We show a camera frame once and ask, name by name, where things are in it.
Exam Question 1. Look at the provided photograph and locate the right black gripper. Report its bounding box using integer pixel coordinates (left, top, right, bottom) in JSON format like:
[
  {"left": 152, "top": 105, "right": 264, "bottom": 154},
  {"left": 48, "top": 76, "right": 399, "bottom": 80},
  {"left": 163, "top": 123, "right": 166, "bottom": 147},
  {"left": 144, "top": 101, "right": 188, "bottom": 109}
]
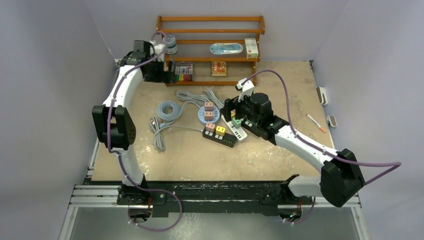
[{"left": 220, "top": 91, "right": 261, "bottom": 126}]

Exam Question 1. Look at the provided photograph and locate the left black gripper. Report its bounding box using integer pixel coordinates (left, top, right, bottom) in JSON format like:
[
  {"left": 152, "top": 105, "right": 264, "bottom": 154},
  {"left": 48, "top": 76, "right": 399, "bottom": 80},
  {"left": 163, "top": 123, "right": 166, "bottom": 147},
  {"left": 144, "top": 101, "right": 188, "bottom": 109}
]
[{"left": 145, "top": 58, "right": 177, "bottom": 85}]

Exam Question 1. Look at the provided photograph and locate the yellow plug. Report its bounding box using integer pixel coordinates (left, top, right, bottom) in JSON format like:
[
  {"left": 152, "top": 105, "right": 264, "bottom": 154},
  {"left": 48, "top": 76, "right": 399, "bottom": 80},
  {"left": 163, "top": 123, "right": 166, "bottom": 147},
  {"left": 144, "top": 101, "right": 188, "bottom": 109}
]
[{"left": 215, "top": 125, "right": 226, "bottom": 136}]

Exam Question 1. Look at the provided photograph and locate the pink plug round socket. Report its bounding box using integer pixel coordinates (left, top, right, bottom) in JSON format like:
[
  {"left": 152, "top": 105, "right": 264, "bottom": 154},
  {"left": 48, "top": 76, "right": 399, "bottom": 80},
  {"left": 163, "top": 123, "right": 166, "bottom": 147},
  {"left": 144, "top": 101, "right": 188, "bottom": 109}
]
[
  {"left": 204, "top": 101, "right": 214, "bottom": 112},
  {"left": 203, "top": 111, "right": 214, "bottom": 121}
]

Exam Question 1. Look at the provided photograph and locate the round blue power socket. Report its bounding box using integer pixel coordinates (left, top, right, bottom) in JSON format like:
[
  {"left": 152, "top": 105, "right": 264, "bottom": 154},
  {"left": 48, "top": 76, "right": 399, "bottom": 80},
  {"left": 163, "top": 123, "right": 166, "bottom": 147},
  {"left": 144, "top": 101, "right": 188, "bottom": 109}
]
[{"left": 197, "top": 106, "right": 221, "bottom": 126}]

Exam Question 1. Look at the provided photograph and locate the black power strip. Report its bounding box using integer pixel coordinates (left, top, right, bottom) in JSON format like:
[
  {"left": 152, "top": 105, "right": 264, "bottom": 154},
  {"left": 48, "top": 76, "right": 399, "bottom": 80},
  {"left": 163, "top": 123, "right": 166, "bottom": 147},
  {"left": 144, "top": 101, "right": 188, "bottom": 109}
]
[{"left": 202, "top": 128, "right": 237, "bottom": 148}]

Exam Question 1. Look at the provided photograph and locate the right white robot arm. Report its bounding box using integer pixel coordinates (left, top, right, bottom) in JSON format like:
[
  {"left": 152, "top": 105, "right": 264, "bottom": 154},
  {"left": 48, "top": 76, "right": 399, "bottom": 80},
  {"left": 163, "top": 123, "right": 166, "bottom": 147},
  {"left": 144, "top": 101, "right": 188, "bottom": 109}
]
[{"left": 220, "top": 93, "right": 366, "bottom": 208}]

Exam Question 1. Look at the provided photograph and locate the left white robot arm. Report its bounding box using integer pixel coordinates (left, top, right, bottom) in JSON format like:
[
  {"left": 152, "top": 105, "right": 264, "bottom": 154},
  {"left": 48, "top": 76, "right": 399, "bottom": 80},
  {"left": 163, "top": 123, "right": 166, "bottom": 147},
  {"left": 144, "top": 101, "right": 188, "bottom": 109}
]
[{"left": 92, "top": 40, "right": 168, "bottom": 205}]

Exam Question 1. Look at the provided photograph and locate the green plug on white strip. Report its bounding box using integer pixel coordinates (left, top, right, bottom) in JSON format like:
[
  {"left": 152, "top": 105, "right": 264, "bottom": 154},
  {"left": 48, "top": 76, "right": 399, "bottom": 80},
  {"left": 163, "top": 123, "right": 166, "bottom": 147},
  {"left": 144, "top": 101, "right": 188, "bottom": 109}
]
[{"left": 231, "top": 118, "right": 242, "bottom": 129}]

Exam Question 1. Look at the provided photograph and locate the white power strip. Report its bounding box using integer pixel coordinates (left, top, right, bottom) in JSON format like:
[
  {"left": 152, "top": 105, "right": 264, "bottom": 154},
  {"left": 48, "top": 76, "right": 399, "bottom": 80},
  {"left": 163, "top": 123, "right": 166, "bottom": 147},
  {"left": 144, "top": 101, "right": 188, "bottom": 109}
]
[{"left": 221, "top": 115, "right": 248, "bottom": 142}]

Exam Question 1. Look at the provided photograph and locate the pack of coloured markers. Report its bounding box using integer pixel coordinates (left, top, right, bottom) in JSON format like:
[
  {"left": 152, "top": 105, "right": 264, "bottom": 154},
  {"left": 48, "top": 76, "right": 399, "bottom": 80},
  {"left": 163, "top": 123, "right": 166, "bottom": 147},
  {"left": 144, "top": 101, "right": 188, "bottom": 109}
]
[{"left": 174, "top": 61, "right": 194, "bottom": 82}]

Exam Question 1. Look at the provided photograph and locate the blue white round tin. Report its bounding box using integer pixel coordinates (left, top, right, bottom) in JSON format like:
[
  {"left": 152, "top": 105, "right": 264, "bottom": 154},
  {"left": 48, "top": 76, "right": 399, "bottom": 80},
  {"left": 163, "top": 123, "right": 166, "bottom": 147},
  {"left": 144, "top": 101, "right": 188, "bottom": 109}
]
[{"left": 162, "top": 35, "right": 178, "bottom": 55}]

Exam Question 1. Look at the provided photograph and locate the small orange book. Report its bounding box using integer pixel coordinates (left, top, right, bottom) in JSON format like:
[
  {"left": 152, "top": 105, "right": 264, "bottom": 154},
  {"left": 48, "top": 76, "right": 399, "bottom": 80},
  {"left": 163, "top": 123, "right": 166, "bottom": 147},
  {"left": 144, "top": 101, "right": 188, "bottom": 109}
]
[{"left": 210, "top": 61, "right": 227, "bottom": 77}]

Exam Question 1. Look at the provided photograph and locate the wooden shelf rack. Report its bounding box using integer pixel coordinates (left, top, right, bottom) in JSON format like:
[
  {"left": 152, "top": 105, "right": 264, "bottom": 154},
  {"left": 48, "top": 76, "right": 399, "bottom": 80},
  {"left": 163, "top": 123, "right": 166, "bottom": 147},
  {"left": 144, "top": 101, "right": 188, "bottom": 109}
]
[{"left": 155, "top": 15, "right": 266, "bottom": 74}]

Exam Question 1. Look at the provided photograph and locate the white green box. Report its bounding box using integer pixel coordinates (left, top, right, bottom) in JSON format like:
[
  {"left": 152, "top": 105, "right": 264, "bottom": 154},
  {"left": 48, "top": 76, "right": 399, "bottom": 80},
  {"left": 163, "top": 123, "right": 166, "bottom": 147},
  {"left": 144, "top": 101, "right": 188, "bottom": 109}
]
[{"left": 244, "top": 38, "right": 259, "bottom": 59}]

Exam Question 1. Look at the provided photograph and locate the orange white marker pen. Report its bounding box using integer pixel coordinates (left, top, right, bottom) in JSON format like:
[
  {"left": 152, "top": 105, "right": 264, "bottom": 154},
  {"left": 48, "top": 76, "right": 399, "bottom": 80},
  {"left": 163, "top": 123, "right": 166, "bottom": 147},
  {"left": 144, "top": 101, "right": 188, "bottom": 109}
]
[{"left": 306, "top": 114, "right": 327, "bottom": 133}]

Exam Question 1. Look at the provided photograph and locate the blue packaged toothbrush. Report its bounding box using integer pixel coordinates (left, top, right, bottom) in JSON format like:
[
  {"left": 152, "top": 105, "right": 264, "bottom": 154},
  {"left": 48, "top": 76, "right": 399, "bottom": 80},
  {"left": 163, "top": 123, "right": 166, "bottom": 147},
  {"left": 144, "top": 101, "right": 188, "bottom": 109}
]
[{"left": 209, "top": 43, "right": 244, "bottom": 55}]

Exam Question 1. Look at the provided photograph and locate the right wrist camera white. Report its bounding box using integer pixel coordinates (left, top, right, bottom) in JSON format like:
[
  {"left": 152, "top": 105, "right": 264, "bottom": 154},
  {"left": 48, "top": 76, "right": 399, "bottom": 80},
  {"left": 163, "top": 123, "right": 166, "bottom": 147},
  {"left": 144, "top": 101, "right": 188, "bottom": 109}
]
[{"left": 235, "top": 78, "right": 255, "bottom": 102}]

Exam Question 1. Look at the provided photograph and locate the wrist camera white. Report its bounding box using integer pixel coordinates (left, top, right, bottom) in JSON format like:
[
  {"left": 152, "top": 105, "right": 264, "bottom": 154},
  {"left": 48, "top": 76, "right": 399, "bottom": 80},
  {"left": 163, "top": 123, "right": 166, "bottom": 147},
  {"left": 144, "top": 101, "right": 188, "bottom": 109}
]
[
  {"left": 149, "top": 40, "right": 167, "bottom": 62},
  {"left": 235, "top": 78, "right": 255, "bottom": 102}
]

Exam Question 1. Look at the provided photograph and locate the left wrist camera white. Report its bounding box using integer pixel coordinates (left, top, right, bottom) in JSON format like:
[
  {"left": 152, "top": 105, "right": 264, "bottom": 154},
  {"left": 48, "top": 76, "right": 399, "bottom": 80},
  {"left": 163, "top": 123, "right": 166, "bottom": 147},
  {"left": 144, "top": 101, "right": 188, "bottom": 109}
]
[{"left": 149, "top": 40, "right": 167, "bottom": 62}]

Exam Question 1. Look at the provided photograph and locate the coiled grey cable round socket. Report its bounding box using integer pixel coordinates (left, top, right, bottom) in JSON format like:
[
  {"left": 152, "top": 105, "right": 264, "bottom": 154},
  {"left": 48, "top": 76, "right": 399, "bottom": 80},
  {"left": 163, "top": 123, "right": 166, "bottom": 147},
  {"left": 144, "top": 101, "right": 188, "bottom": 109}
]
[{"left": 156, "top": 100, "right": 200, "bottom": 125}]

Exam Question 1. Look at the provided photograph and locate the bundled grey cable centre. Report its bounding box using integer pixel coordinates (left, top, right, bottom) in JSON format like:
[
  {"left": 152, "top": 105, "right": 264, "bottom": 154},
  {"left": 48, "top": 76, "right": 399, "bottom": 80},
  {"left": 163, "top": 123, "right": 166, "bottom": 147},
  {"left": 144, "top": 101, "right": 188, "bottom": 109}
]
[{"left": 176, "top": 87, "right": 229, "bottom": 115}]

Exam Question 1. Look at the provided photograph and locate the grey cable of left strip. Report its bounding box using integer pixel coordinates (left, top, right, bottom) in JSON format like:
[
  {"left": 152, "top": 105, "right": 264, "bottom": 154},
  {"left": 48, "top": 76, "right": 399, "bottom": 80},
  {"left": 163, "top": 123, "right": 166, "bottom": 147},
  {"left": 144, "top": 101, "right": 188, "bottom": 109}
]
[{"left": 148, "top": 116, "right": 204, "bottom": 153}]

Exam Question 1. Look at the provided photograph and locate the white wall bracket upper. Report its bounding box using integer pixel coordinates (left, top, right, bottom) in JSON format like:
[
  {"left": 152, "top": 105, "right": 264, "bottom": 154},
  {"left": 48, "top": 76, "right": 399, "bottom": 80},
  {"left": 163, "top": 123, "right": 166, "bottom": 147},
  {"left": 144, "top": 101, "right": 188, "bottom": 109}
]
[{"left": 316, "top": 86, "right": 329, "bottom": 106}]

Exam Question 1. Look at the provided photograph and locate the white wall bracket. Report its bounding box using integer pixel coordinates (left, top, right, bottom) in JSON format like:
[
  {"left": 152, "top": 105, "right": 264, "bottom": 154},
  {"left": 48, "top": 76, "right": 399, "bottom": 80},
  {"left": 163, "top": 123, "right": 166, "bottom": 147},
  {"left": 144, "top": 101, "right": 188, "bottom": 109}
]
[
  {"left": 326, "top": 115, "right": 337, "bottom": 128},
  {"left": 316, "top": 86, "right": 329, "bottom": 106}
]

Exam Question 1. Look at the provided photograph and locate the white wall bracket lower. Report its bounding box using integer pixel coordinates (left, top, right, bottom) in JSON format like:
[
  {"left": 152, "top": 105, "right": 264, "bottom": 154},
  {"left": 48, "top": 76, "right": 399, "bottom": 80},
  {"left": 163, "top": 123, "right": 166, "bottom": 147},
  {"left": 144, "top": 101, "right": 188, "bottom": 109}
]
[{"left": 326, "top": 115, "right": 337, "bottom": 128}]

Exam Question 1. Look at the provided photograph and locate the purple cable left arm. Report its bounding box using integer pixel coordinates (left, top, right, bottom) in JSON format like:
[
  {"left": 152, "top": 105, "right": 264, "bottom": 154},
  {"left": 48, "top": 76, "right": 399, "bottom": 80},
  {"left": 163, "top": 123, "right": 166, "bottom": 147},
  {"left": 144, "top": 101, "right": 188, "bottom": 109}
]
[{"left": 105, "top": 31, "right": 183, "bottom": 233}]

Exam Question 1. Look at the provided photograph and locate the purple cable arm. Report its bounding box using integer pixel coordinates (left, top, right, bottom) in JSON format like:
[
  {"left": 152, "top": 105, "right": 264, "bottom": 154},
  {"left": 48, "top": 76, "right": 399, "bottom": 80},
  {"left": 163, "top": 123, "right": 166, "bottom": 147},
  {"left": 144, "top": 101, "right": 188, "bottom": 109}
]
[
  {"left": 239, "top": 68, "right": 402, "bottom": 226},
  {"left": 105, "top": 31, "right": 183, "bottom": 233}
]

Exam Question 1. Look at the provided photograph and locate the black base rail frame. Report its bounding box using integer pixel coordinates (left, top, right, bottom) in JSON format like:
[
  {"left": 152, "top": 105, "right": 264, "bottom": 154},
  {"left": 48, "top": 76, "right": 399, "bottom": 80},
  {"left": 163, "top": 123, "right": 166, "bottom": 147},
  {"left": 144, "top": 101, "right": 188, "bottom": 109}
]
[{"left": 69, "top": 178, "right": 333, "bottom": 218}]

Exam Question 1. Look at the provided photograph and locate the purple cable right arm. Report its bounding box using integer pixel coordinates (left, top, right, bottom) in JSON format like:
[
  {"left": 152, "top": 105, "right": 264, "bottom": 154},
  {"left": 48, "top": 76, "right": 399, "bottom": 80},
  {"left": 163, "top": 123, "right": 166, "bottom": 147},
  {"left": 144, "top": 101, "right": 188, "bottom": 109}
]
[{"left": 239, "top": 68, "right": 402, "bottom": 226}]

